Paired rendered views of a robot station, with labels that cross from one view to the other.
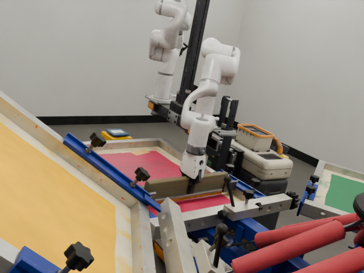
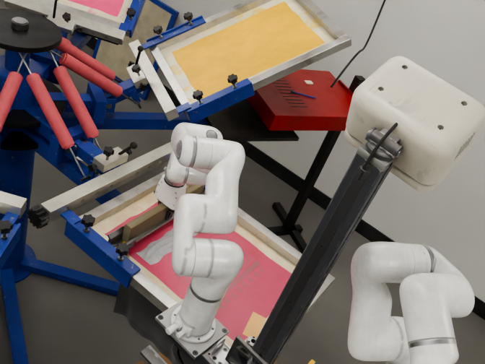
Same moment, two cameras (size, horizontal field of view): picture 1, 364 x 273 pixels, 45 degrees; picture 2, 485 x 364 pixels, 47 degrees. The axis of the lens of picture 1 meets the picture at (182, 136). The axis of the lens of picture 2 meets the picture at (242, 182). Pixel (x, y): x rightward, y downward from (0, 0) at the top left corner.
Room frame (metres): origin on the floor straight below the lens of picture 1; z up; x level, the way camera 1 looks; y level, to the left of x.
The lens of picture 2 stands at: (3.10, -0.55, 2.37)
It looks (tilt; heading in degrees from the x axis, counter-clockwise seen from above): 36 degrees down; 153
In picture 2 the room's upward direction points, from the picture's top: 22 degrees clockwise
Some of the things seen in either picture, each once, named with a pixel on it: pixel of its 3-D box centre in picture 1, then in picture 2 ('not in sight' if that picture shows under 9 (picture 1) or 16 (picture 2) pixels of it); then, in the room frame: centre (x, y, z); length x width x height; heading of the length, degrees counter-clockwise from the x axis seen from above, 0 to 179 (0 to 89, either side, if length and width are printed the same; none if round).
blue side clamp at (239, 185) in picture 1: (238, 190); (102, 250); (1.81, -0.29, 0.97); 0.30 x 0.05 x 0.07; 41
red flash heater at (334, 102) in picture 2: not in sight; (302, 97); (0.74, 0.78, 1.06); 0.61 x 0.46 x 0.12; 101
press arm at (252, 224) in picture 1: (249, 228); (98, 160); (1.38, -0.29, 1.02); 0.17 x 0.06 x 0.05; 41
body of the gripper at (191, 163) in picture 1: (193, 162); (172, 189); (1.64, -0.06, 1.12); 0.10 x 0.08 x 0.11; 41
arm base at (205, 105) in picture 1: (206, 108); (196, 309); (2.22, -0.10, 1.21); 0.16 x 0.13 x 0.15; 125
